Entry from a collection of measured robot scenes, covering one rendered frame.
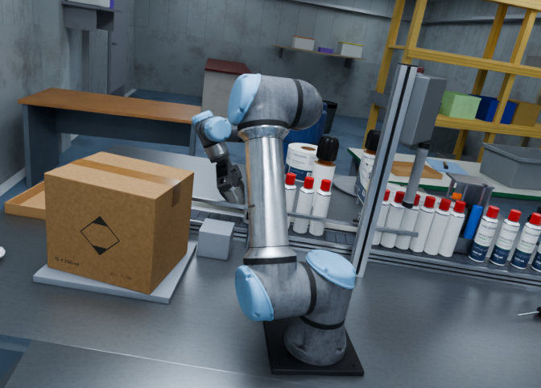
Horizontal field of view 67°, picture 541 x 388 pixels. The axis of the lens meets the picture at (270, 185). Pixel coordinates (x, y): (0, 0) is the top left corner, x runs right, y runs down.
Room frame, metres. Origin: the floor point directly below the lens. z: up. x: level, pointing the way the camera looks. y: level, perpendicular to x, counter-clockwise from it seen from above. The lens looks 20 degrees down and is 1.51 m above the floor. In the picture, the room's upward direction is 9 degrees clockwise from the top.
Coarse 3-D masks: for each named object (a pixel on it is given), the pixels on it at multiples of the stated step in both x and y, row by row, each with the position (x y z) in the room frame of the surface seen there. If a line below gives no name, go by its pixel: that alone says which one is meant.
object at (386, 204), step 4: (388, 192) 1.33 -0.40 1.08; (384, 196) 1.32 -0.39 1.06; (388, 196) 1.33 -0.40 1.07; (384, 200) 1.33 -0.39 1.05; (388, 200) 1.34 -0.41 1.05; (384, 204) 1.32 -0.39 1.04; (388, 204) 1.32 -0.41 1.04; (384, 208) 1.32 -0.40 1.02; (388, 208) 1.33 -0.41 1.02; (380, 212) 1.32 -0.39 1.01; (384, 212) 1.32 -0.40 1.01; (380, 216) 1.32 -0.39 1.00; (384, 216) 1.32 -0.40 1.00; (380, 220) 1.32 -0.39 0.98; (384, 220) 1.32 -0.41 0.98; (380, 224) 1.32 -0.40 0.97; (384, 224) 1.33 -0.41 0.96; (376, 232) 1.32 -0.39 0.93; (380, 232) 1.32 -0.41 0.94; (376, 236) 1.32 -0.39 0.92; (380, 236) 1.32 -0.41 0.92; (376, 240) 1.32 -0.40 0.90; (372, 244) 1.32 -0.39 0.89; (376, 244) 1.32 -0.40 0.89
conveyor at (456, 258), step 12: (192, 216) 1.33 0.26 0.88; (204, 216) 1.34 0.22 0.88; (216, 216) 1.36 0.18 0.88; (228, 216) 1.37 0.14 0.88; (324, 240) 1.30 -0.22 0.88; (336, 240) 1.32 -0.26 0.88; (348, 240) 1.33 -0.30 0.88; (396, 252) 1.30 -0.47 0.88; (408, 252) 1.31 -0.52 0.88; (480, 264) 1.30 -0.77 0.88; (492, 264) 1.32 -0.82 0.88; (528, 264) 1.37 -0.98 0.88
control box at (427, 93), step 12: (420, 84) 1.17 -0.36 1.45; (432, 84) 1.19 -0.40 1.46; (444, 84) 1.28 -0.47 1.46; (420, 96) 1.16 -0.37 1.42; (432, 96) 1.21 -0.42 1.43; (408, 108) 1.18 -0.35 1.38; (420, 108) 1.16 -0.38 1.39; (432, 108) 1.24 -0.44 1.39; (408, 120) 1.17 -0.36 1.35; (420, 120) 1.17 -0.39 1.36; (432, 120) 1.26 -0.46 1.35; (408, 132) 1.17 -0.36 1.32; (420, 132) 1.20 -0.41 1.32; (408, 144) 1.16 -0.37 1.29
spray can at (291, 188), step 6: (288, 174) 1.34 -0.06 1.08; (294, 174) 1.35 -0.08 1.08; (288, 180) 1.33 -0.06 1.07; (294, 180) 1.34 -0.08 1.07; (288, 186) 1.33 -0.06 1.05; (294, 186) 1.34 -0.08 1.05; (288, 192) 1.32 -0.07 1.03; (294, 192) 1.33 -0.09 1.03; (288, 198) 1.32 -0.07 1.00; (294, 198) 1.34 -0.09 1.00; (288, 204) 1.32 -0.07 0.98; (288, 210) 1.33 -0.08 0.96; (288, 222) 1.33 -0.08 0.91; (288, 228) 1.34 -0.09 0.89
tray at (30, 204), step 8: (40, 184) 1.42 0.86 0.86; (24, 192) 1.33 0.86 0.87; (32, 192) 1.37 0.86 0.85; (40, 192) 1.42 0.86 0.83; (8, 200) 1.24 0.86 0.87; (16, 200) 1.28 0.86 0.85; (24, 200) 1.32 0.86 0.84; (32, 200) 1.34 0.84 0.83; (40, 200) 1.35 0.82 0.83; (8, 208) 1.22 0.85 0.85; (16, 208) 1.22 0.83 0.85; (24, 208) 1.22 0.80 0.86; (32, 208) 1.22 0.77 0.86; (40, 208) 1.22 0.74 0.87; (24, 216) 1.22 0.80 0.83; (32, 216) 1.22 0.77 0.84; (40, 216) 1.22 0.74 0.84
